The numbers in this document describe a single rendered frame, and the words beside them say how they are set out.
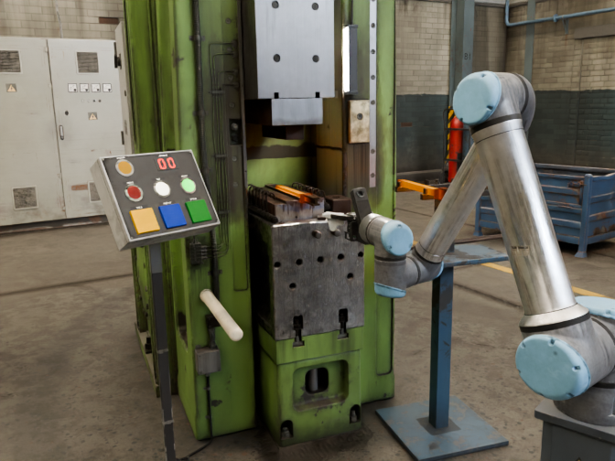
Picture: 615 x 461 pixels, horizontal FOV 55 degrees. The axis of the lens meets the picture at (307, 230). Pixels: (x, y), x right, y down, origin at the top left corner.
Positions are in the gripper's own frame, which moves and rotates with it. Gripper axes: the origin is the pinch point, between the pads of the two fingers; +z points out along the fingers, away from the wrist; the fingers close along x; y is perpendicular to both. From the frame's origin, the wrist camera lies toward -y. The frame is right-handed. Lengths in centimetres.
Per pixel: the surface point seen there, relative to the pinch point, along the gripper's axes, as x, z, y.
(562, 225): 317, 220, 76
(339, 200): 13.8, 33.0, 2.6
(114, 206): -70, 10, -6
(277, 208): -11.4, 33.0, 3.3
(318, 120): 5.5, 33.0, -28.4
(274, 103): -11.5, 33.0, -34.7
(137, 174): -62, 17, -14
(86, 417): -86, 87, 100
